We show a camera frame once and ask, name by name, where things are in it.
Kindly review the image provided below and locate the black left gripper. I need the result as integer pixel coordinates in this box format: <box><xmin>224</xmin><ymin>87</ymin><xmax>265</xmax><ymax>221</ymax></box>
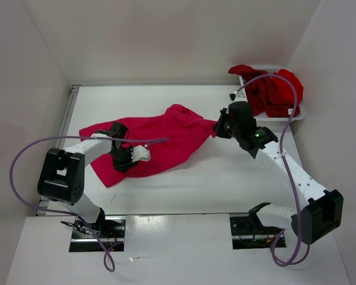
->
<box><xmin>107</xmin><ymin>145</ymin><xmax>138</xmax><ymax>173</ymax></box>

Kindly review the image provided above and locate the pink red t shirt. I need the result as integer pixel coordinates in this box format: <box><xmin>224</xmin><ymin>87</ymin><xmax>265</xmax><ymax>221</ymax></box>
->
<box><xmin>91</xmin><ymin>104</ymin><xmax>216</xmax><ymax>188</ymax></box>

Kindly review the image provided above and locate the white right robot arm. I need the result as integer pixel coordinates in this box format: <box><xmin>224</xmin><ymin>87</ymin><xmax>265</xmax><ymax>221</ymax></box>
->
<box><xmin>213</xmin><ymin>101</ymin><xmax>344</xmax><ymax>245</ymax></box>

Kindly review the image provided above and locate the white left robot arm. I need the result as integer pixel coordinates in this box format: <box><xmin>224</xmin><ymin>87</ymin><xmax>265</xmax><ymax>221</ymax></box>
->
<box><xmin>37</xmin><ymin>122</ymin><xmax>137</xmax><ymax>238</ymax></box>

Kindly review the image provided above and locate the dark red t shirt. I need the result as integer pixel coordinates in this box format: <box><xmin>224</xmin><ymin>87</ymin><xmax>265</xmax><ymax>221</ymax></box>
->
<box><xmin>228</xmin><ymin>65</ymin><xmax>276</xmax><ymax>116</ymax></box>

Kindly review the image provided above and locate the bright red t shirt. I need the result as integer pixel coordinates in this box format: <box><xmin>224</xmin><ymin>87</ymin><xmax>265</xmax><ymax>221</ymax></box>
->
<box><xmin>266</xmin><ymin>69</ymin><xmax>304</xmax><ymax>118</ymax></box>

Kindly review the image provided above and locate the white plastic laundry basket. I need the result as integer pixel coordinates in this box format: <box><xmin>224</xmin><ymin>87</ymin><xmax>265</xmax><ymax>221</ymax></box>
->
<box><xmin>236</xmin><ymin>64</ymin><xmax>306</xmax><ymax>122</ymax></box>

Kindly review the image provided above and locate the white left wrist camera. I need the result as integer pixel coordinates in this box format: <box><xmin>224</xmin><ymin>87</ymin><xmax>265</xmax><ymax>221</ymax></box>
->
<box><xmin>131</xmin><ymin>145</ymin><xmax>151</xmax><ymax>162</ymax></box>

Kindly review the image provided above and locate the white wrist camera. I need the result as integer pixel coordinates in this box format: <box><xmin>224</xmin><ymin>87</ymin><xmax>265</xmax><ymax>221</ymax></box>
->
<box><xmin>131</xmin><ymin>145</ymin><xmax>151</xmax><ymax>162</ymax></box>
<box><xmin>229</xmin><ymin>92</ymin><xmax>247</xmax><ymax>102</ymax></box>

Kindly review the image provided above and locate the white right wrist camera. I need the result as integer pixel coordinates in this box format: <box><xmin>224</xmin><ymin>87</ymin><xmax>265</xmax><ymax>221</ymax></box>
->
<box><xmin>229</xmin><ymin>92</ymin><xmax>247</xmax><ymax>102</ymax></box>

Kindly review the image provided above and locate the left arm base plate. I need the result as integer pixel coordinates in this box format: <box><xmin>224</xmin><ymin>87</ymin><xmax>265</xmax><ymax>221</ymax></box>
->
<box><xmin>61</xmin><ymin>216</ymin><xmax>126</xmax><ymax>252</ymax></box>

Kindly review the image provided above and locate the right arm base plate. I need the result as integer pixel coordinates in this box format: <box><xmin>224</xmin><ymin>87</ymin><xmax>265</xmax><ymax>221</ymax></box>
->
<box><xmin>229</xmin><ymin>213</ymin><xmax>281</xmax><ymax>250</ymax></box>

